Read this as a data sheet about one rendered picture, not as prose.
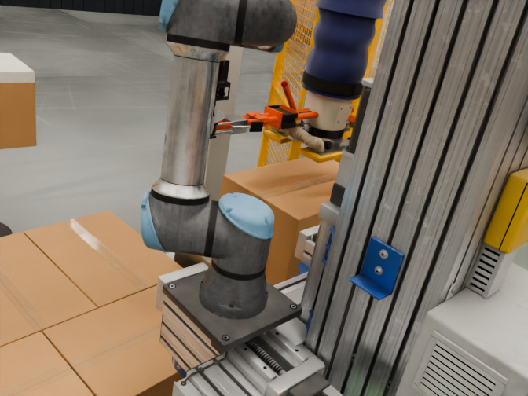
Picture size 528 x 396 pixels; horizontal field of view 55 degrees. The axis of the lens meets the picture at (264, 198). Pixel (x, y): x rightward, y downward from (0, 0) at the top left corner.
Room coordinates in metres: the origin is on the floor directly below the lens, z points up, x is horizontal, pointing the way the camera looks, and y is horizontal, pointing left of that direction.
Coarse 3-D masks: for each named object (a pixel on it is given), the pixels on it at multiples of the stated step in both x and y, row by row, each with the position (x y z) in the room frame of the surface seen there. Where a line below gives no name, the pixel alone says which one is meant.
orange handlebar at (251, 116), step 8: (248, 112) 1.62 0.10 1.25; (256, 112) 1.64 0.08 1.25; (312, 112) 1.78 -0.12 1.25; (248, 120) 1.55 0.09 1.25; (256, 120) 1.57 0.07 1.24; (264, 120) 1.59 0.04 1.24; (272, 120) 1.62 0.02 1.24; (352, 120) 1.83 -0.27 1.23; (216, 128) 1.44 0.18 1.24; (224, 128) 1.47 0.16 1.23
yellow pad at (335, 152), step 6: (348, 138) 1.86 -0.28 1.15; (324, 144) 1.76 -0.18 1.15; (330, 144) 1.75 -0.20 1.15; (300, 150) 1.72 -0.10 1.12; (306, 150) 1.72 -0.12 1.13; (312, 150) 1.71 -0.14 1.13; (324, 150) 1.74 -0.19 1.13; (330, 150) 1.75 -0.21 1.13; (336, 150) 1.76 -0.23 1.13; (342, 150) 1.78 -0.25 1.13; (306, 156) 1.70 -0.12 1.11; (312, 156) 1.68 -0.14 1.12; (318, 156) 1.67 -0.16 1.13; (324, 156) 1.69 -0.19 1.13; (330, 156) 1.70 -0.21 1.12; (336, 156) 1.73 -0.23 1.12; (318, 162) 1.66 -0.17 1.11
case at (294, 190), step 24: (264, 168) 1.92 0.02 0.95; (288, 168) 1.97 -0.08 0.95; (312, 168) 2.02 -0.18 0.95; (336, 168) 2.07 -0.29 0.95; (240, 192) 1.70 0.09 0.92; (264, 192) 1.68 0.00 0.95; (288, 192) 1.72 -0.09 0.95; (312, 192) 1.76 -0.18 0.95; (288, 216) 1.54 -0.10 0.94; (312, 216) 1.57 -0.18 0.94; (288, 240) 1.53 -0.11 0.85; (288, 264) 1.51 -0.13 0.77
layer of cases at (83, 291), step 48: (0, 240) 1.66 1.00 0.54; (48, 240) 1.72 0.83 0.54; (96, 240) 1.78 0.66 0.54; (0, 288) 1.38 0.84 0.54; (48, 288) 1.42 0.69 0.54; (96, 288) 1.47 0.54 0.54; (144, 288) 1.52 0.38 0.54; (0, 336) 1.16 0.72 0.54; (48, 336) 1.20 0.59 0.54; (96, 336) 1.23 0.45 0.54; (144, 336) 1.27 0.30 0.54; (0, 384) 0.99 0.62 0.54; (48, 384) 1.02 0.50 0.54; (96, 384) 1.05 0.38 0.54; (144, 384) 1.08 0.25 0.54
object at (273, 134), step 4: (264, 132) 1.84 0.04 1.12; (268, 132) 1.84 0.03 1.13; (272, 132) 1.85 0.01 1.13; (276, 132) 1.84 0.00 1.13; (268, 136) 1.83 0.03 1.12; (272, 136) 1.82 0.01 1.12; (276, 136) 1.81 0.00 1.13; (280, 136) 1.82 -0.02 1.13; (284, 136) 1.82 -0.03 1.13; (276, 140) 1.80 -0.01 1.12; (280, 140) 1.79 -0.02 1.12; (284, 140) 1.80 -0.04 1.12; (288, 140) 1.82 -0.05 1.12
